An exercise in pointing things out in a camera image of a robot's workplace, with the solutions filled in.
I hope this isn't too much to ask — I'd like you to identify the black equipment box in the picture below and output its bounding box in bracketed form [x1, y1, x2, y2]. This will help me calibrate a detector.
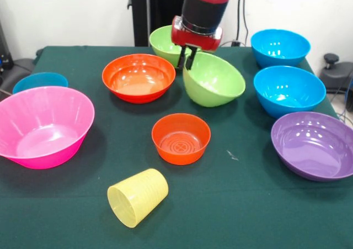
[0, 22, 14, 70]

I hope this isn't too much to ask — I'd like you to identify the yellow plastic cup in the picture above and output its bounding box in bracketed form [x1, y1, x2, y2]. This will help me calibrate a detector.
[107, 168, 169, 229]

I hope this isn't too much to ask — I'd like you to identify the large pink bowl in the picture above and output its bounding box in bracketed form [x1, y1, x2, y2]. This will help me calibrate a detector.
[0, 86, 95, 170]

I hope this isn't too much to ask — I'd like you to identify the small orange bowl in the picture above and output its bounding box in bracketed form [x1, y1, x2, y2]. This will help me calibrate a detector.
[151, 113, 212, 166]

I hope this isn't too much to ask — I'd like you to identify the black hanging cable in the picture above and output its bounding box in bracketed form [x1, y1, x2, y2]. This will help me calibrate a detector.
[220, 0, 250, 47]

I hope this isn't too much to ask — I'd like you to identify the dark green tablecloth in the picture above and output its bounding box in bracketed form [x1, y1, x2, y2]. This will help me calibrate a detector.
[0, 45, 353, 249]

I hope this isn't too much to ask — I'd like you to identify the large orange-red bowl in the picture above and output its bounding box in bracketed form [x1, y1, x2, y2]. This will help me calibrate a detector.
[101, 54, 177, 104]

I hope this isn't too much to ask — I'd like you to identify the green bowl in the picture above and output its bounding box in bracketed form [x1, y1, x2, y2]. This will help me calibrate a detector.
[182, 52, 247, 108]
[149, 25, 191, 68]

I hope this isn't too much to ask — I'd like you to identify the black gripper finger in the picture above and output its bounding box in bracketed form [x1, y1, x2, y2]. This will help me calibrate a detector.
[176, 46, 186, 69]
[185, 47, 198, 71]

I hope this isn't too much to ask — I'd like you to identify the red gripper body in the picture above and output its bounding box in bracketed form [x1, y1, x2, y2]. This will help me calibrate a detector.
[170, 15, 223, 52]

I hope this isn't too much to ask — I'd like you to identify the small blue bowl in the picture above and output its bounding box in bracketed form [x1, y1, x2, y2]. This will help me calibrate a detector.
[12, 72, 69, 94]

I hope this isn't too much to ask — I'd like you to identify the purple bowl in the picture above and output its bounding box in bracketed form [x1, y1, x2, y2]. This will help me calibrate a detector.
[270, 111, 353, 182]

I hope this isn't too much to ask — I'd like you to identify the large blue bowl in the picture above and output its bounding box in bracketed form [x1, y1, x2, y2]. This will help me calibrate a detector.
[253, 65, 327, 119]
[250, 29, 312, 67]

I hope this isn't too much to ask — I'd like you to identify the black stand with knob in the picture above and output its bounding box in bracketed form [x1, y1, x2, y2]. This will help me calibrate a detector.
[319, 52, 353, 91]

